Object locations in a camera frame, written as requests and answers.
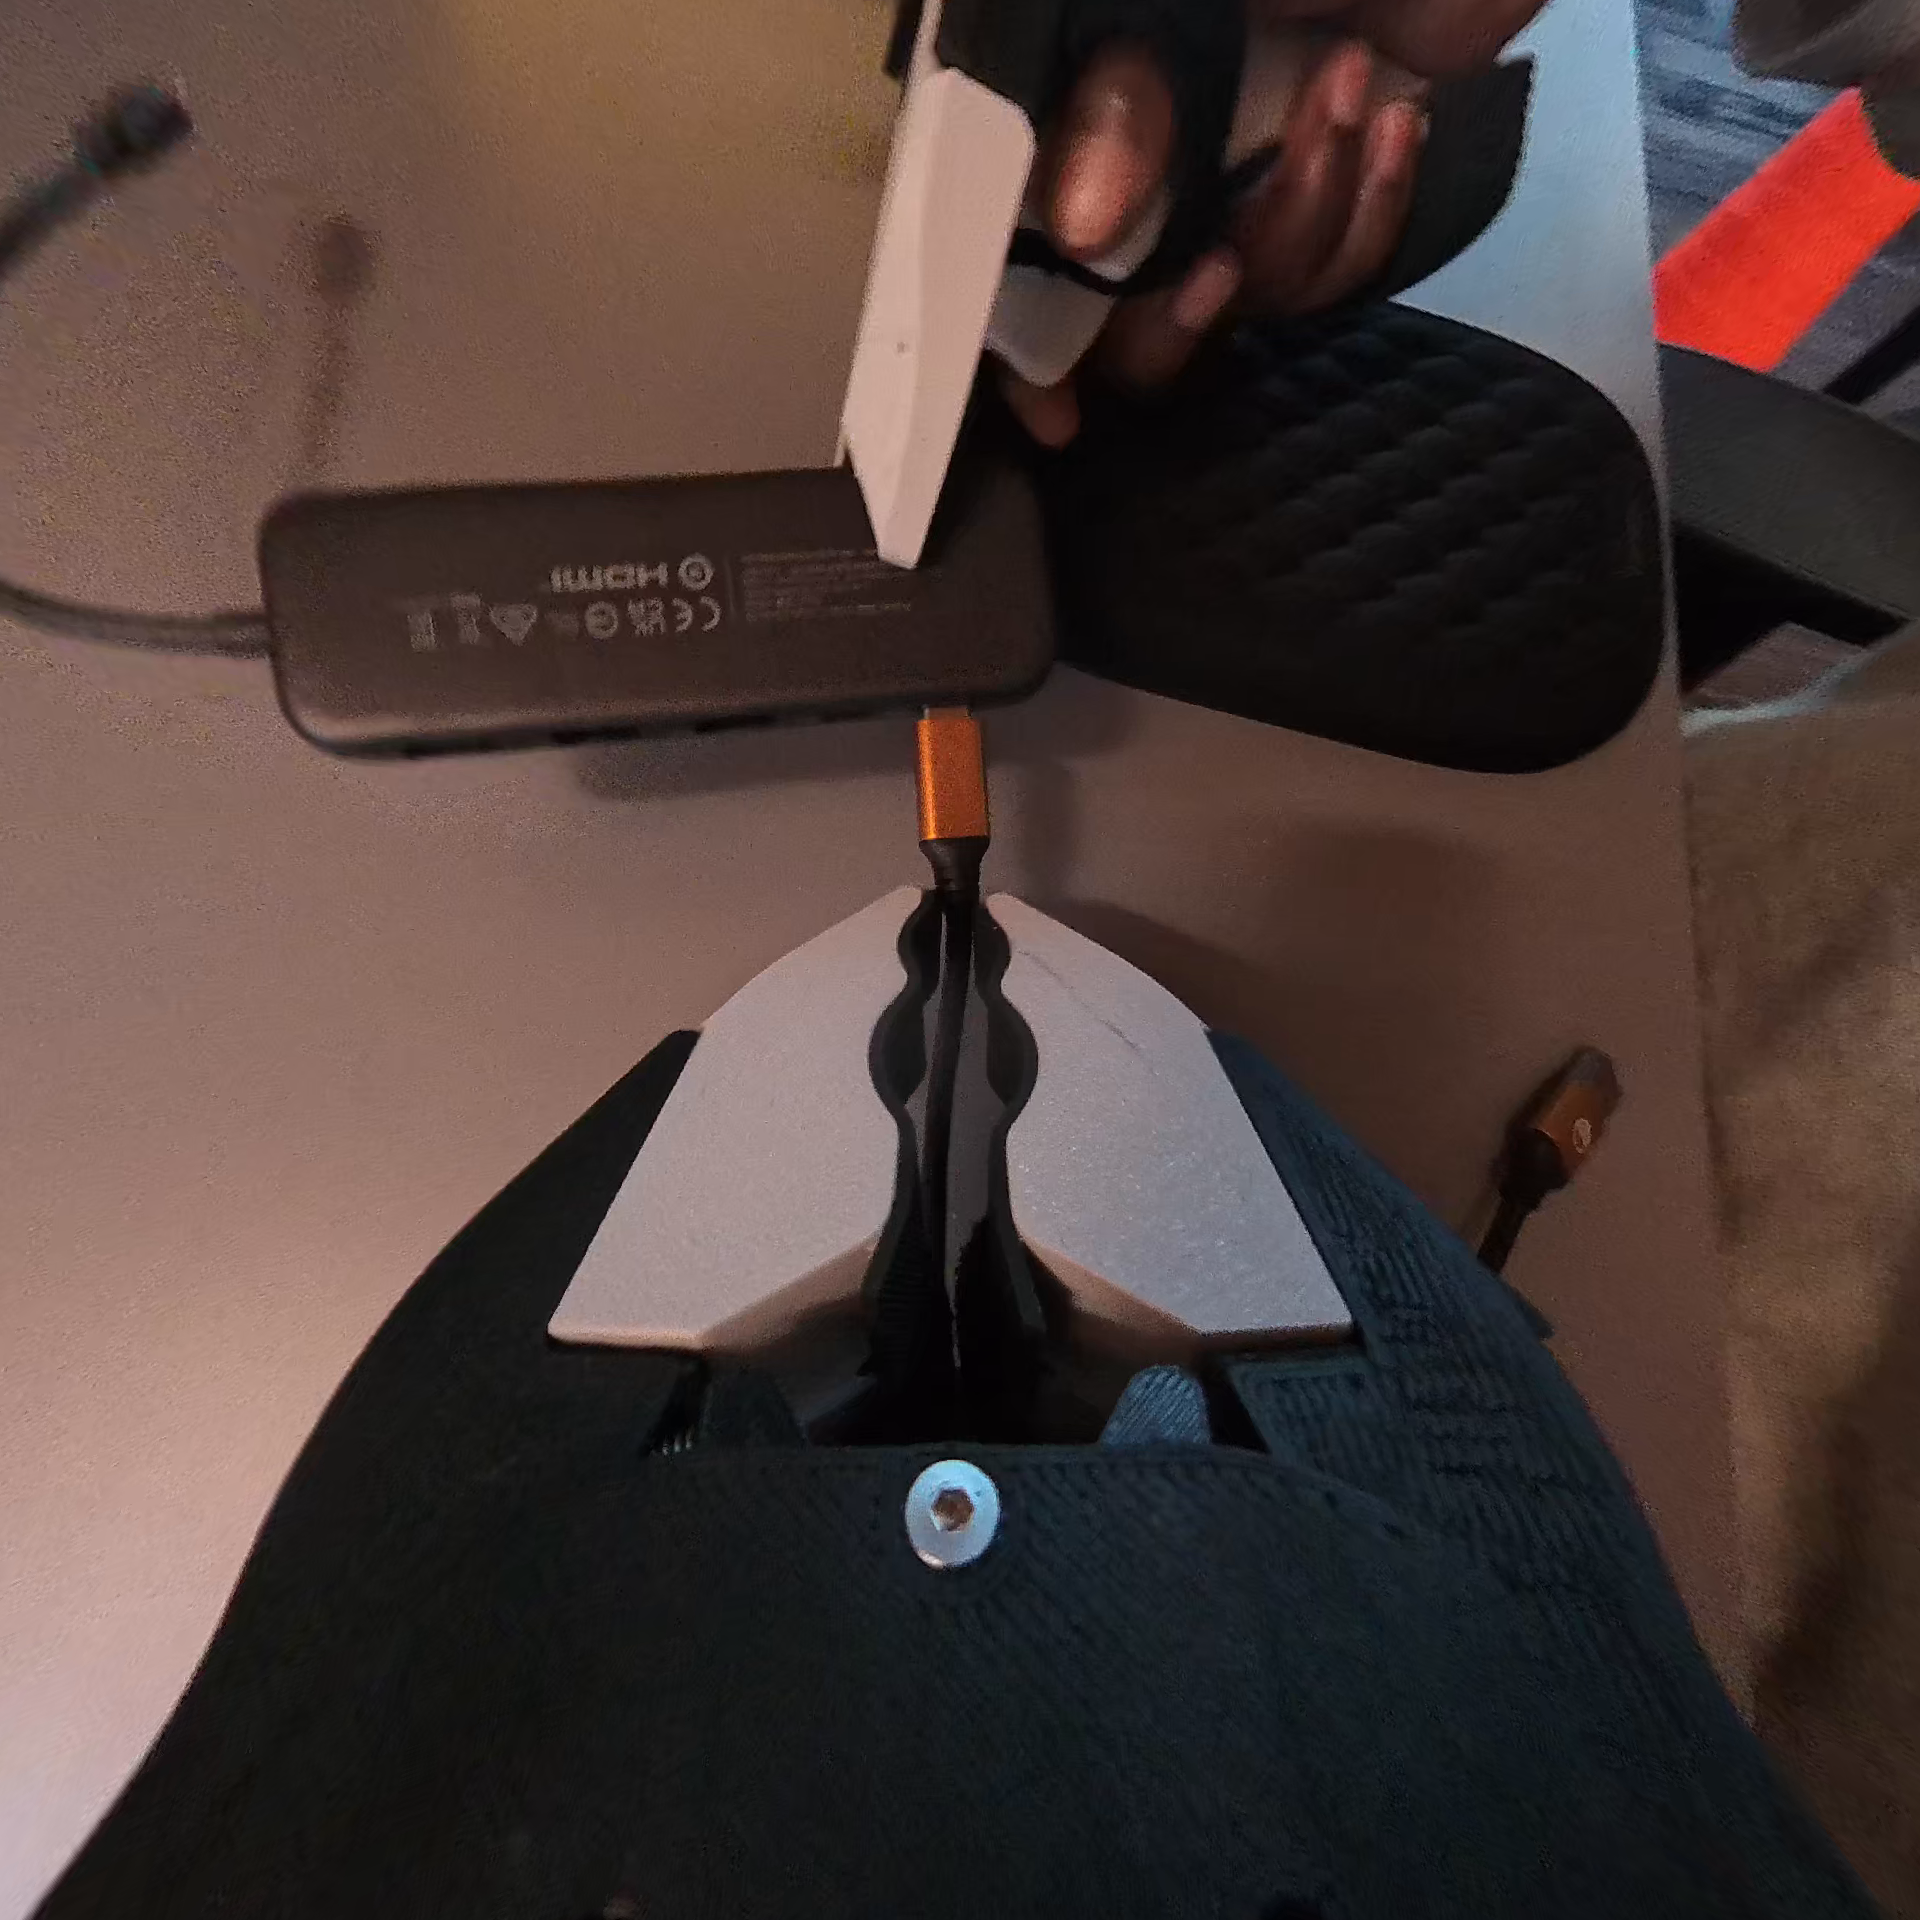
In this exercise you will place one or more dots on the orange red object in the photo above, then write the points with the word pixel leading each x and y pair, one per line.
pixel 1786 241

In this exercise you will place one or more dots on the black chair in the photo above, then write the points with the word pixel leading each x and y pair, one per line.
pixel 1801 495

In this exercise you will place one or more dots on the dark grey usb hub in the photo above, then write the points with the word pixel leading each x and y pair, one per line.
pixel 601 599

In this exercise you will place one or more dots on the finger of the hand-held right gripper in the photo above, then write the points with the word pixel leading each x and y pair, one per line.
pixel 939 300

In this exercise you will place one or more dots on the person's right hand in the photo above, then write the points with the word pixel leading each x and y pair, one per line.
pixel 1337 166

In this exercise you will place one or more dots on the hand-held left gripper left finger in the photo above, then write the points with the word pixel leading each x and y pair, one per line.
pixel 721 1184

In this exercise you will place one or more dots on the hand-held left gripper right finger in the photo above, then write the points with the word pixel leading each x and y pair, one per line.
pixel 1172 1184

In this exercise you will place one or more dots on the black quilted armrest pad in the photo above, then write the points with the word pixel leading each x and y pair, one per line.
pixel 1349 569

